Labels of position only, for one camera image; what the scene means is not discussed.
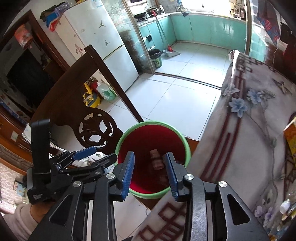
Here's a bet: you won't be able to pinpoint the black kitchen trash bin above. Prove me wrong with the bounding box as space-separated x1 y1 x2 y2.
149 49 162 69

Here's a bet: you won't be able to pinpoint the left hand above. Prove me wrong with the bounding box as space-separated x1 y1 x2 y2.
30 202 55 223

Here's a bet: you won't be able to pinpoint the white refrigerator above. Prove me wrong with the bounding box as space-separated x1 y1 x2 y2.
55 1 138 91

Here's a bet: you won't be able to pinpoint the red dustpan broom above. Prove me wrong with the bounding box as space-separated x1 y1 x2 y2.
152 11 180 58

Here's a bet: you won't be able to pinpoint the plaid hanging cloth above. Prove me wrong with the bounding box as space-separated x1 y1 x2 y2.
256 0 280 47

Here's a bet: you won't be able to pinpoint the floral table cloth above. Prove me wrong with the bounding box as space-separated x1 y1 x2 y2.
133 50 295 240

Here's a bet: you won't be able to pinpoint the red bin green rim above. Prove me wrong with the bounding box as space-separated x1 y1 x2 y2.
115 121 191 199

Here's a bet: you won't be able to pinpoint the teal kitchen cabinets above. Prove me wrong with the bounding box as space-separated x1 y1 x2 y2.
137 13 247 52

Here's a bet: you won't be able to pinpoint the yellow tea carton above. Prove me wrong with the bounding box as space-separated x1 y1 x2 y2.
283 117 296 163

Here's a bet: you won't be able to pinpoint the black wok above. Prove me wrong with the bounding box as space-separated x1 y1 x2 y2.
133 11 148 20

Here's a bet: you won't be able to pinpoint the dark wooden carved chair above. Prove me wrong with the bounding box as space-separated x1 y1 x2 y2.
29 45 143 155

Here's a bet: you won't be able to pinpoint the yellow toy on floor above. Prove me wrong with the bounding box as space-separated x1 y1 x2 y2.
83 79 101 108

